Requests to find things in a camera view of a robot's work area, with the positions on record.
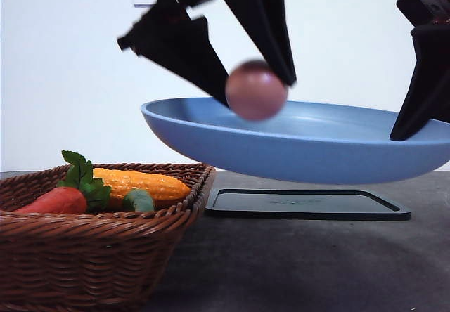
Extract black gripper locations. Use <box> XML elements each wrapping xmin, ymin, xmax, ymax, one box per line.
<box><xmin>118</xmin><ymin>0</ymin><xmax>297</xmax><ymax>106</ymax></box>

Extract second gripper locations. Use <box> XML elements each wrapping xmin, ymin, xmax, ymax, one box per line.
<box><xmin>390</xmin><ymin>0</ymin><xmax>450</xmax><ymax>141</ymax></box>

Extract brown egg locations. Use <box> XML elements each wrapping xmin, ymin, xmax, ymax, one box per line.
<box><xmin>226</xmin><ymin>60</ymin><xmax>289</xmax><ymax>122</ymax></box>

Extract blue round plate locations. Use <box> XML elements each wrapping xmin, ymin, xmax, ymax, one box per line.
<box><xmin>141</xmin><ymin>98</ymin><xmax>450</xmax><ymax>185</ymax></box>

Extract brown wicker basket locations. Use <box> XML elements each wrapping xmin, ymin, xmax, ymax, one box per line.
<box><xmin>0</xmin><ymin>162</ymin><xmax>216</xmax><ymax>312</ymax></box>

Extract black rectangular tray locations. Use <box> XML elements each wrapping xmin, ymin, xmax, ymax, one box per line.
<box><xmin>205</xmin><ymin>188</ymin><xmax>411</xmax><ymax>221</ymax></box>

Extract yellow toy corn cob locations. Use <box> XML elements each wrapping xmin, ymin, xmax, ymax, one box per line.
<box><xmin>93</xmin><ymin>168</ymin><xmax>191</xmax><ymax>200</ymax></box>

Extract green toy vegetable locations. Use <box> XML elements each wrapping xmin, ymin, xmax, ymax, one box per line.
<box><xmin>122</xmin><ymin>188</ymin><xmax>154</xmax><ymax>212</ymax></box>

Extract orange toy carrot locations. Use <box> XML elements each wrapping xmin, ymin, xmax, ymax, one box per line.
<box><xmin>14</xmin><ymin>150</ymin><xmax>112</xmax><ymax>214</ymax></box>

